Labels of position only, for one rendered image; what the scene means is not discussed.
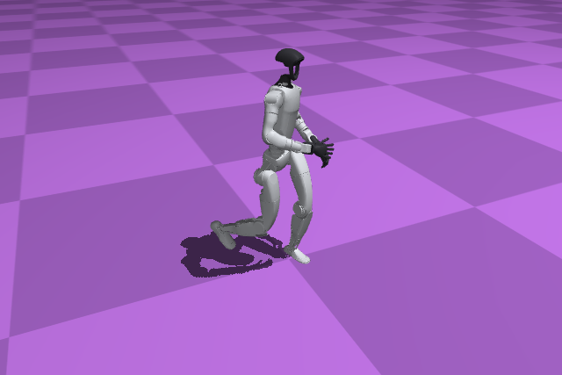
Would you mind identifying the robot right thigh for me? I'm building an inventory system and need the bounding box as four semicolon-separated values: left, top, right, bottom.
254;162;280;234

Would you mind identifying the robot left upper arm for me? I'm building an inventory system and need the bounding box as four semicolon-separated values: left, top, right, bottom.
297;86;302;119

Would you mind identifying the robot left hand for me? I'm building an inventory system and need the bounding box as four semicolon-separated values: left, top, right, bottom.
310;135;329;168

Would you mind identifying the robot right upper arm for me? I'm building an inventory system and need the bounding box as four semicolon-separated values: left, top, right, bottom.
262;90;283;145

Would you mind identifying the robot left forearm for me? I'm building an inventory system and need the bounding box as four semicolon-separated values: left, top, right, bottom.
294;115;318;142

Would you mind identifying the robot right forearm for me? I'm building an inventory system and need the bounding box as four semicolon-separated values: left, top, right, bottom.
267;131;312;153

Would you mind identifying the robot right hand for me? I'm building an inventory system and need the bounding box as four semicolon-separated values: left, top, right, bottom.
302;138;334;159

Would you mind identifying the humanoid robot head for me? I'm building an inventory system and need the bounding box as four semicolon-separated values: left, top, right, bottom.
274;48;305;89

